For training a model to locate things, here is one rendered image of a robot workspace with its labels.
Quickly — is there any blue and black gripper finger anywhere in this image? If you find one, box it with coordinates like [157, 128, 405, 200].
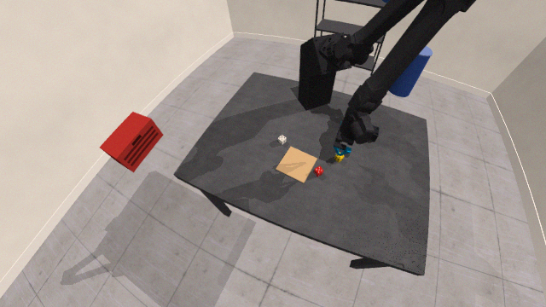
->
[334, 147, 351, 156]

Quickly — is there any peach flat mat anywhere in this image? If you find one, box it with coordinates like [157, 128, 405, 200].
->
[276, 147, 317, 182]

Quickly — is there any red die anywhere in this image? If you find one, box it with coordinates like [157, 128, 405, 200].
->
[314, 166, 323, 177]

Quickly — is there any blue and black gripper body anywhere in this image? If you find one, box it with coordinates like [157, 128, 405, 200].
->
[334, 119, 354, 150]

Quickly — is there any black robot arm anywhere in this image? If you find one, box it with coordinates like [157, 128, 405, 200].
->
[319, 0, 476, 144]

